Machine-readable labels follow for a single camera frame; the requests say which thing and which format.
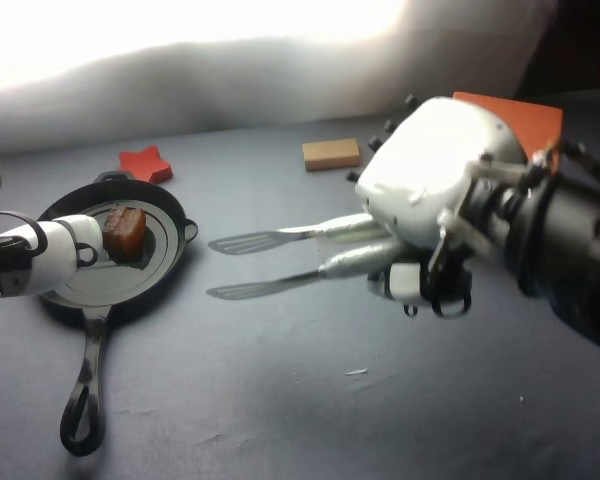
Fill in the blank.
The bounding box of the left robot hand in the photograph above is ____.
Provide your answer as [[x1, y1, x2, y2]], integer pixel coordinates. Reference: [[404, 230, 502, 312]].
[[0, 159, 106, 301]]

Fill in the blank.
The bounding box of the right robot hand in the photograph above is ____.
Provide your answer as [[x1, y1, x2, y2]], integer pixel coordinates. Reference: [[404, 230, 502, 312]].
[[346, 93, 529, 319]]

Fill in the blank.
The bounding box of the brown meat piece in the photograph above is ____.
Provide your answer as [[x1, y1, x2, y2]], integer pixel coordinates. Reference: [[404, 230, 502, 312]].
[[101, 206, 148, 264]]

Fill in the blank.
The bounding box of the tan wooden block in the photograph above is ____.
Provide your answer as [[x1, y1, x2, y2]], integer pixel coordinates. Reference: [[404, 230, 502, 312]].
[[302, 138, 360, 173]]

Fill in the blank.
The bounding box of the orange block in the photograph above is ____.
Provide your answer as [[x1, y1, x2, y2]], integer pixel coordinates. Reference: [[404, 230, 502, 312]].
[[452, 91, 565, 171]]

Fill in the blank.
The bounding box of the red star block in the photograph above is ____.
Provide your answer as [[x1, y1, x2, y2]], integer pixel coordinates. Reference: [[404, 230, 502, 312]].
[[118, 144, 175, 184]]

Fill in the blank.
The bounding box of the white backdrop sheet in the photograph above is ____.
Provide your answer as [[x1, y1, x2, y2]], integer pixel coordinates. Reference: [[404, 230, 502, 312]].
[[0, 0, 561, 156]]

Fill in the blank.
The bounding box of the grey table cloth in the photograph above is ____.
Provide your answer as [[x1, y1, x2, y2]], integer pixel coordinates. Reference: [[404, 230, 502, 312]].
[[0, 87, 600, 480]]

